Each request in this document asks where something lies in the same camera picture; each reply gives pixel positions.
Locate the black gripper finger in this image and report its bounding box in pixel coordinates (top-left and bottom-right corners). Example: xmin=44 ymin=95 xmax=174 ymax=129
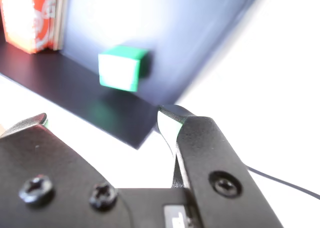
xmin=0 ymin=112 xmax=131 ymax=228

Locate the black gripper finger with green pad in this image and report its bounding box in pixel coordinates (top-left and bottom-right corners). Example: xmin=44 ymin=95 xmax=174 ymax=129
xmin=156 ymin=104 xmax=285 ymax=228

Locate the green wooden cube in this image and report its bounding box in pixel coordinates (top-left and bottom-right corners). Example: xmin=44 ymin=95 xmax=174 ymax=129
xmin=97 ymin=45 xmax=151 ymax=93

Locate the black cardboard box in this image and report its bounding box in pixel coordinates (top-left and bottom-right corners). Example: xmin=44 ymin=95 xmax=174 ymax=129
xmin=0 ymin=0 xmax=266 ymax=150

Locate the orange matchbox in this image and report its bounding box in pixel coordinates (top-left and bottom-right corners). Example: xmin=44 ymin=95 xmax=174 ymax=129
xmin=0 ymin=0 xmax=56 ymax=55

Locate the thin black loose wire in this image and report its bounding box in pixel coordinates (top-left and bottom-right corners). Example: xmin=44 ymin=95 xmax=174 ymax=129
xmin=246 ymin=167 xmax=320 ymax=199

